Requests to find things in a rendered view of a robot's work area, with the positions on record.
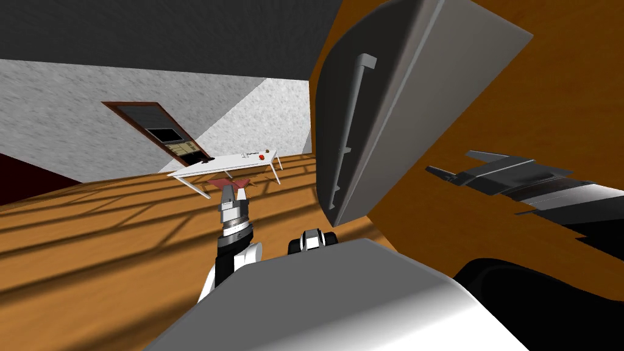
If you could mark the red chair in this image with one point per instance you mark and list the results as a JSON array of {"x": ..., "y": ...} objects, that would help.
[{"x": 229, "y": 184}]

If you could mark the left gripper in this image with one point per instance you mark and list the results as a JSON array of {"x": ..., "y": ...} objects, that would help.
[{"x": 234, "y": 210}]

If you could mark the grey refrigerator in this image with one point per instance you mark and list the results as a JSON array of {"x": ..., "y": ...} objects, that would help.
[{"x": 438, "y": 83}]

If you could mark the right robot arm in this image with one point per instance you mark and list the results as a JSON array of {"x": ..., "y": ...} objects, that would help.
[{"x": 575, "y": 200}]

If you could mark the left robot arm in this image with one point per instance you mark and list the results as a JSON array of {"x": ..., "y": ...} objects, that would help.
[{"x": 229, "y": 253}]

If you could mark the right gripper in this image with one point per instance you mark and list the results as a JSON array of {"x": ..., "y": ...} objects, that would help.
[{"x": 512, "y": 175}]

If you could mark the white table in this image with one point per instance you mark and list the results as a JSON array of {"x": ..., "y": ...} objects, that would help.
[{"x": 219, "y": 166}]

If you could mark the dark grey refrigerator door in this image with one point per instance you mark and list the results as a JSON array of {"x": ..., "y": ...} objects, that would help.
[{"x": 336, "y": 97}]

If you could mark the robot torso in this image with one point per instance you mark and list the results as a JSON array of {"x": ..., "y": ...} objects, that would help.
[{"x": 341, "y": 302}]

